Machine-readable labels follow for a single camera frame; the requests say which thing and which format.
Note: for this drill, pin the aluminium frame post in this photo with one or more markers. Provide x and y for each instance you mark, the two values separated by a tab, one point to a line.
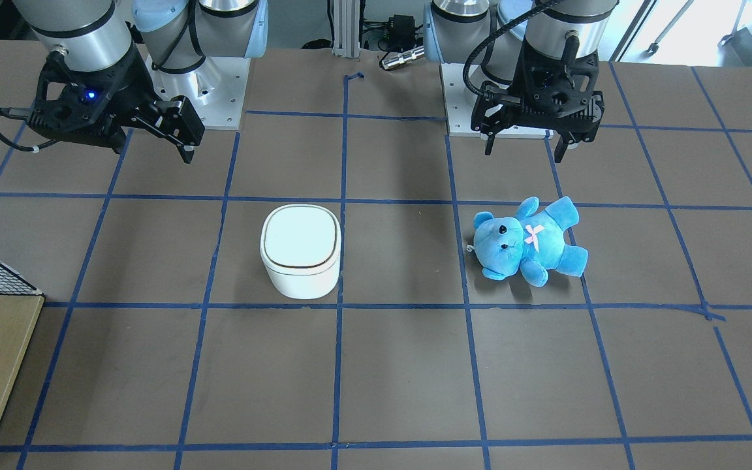
346	24

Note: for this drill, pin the black power adapter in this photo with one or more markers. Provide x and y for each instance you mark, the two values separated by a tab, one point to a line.
400	33

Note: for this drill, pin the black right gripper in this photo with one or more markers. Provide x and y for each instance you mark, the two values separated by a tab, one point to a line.
133	88

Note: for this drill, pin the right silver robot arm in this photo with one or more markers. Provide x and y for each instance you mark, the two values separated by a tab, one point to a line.
177	71

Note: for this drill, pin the silver metal connector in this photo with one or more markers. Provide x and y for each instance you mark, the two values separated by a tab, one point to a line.
392	61

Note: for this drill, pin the white small trash can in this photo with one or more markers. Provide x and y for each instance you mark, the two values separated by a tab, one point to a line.
300	246

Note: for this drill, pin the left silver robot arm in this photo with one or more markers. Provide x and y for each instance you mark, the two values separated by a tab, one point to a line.
483	39

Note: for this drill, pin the blue teddy bear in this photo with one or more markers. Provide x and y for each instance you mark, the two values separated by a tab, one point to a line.
531	242

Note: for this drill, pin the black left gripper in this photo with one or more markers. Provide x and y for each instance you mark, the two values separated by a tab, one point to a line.
497	106

